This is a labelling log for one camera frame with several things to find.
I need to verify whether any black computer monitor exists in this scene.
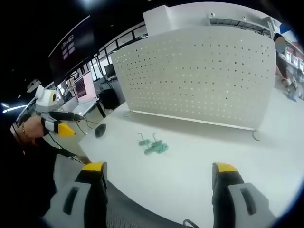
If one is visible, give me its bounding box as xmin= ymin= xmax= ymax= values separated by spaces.
xmin=104 ymin=64 xmax=116 ymax=78

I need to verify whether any white cabinet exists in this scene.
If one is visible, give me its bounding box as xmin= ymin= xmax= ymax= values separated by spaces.
xmin=142 ymin=4 xmax=216 ymax=38

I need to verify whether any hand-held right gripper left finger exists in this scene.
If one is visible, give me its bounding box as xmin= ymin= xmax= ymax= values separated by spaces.
xmin=44 ymin=161 xmax=109 ymax=228

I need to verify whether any white perforated mounting plate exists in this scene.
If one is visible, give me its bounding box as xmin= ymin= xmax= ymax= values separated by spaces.
xmin=111 ymin=25 xmax=277 ymax=142

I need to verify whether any small black device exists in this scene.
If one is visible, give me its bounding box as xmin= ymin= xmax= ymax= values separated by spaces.
xmin=94 ymin=123 xmax=107 ymax=138

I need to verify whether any pink and white display board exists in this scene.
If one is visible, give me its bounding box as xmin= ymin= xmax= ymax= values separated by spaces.
xmin=73 ymin=69 xmax=98 ymax=103

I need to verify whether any black office chair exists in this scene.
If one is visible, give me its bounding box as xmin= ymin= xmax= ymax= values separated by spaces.
xmin=98 ymin=88 xmax=127 ymax=111

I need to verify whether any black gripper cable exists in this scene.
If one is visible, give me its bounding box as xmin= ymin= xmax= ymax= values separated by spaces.
xmin=47 ymin=115 xmax=100 ymax=164

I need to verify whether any green hook assembly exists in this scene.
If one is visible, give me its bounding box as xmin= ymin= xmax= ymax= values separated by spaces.
xmin=138 ymin=133 xmax=152 ymax=146
xmin=155 ymin=143 xmax=170 ymax=155
xmin=143 ymin=145 xmax=157 ymax=156
xmin=151 ymin=132 xmax=165 ymax=147

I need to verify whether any grey cable loop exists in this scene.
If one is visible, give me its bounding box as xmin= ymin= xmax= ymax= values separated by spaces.
xmin=182 ymin=218 xmax=201 ymax=228

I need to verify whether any person's left hand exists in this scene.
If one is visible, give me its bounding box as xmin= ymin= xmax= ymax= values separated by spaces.
xmin=21 ymin=115 xmax=49 ymax=141

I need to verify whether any large black wall screen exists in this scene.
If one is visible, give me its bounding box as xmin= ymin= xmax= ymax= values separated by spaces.
xmin=48 ymin=14 xmax=96 ymax=86

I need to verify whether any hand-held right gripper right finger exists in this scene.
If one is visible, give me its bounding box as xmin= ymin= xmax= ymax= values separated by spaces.
xmin=211 ymin=162 xmax=279 ymax=228

